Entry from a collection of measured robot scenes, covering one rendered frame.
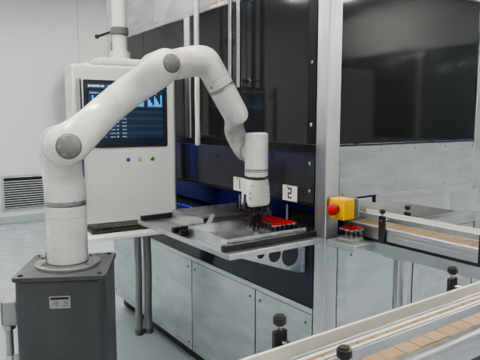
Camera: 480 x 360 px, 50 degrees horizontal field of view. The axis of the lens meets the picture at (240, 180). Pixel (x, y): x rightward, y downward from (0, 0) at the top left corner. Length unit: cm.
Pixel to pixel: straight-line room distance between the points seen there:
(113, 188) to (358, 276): 120
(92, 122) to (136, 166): 98
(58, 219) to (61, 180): 12
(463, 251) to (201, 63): 99
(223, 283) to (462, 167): 120
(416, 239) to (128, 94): 101
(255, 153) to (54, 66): 554
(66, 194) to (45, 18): 572
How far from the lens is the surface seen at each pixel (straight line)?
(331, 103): 181
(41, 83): 706
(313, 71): 186
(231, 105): 172
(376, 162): 199
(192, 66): 170
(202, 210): 228
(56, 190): 156
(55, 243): 159
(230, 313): 243
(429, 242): 170
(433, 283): 242
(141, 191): 252
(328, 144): 180
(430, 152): 225
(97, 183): 246
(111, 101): 158
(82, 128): 152
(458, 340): 96
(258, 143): 178
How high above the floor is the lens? 130
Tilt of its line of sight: 7 degrees down
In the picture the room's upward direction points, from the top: straight up
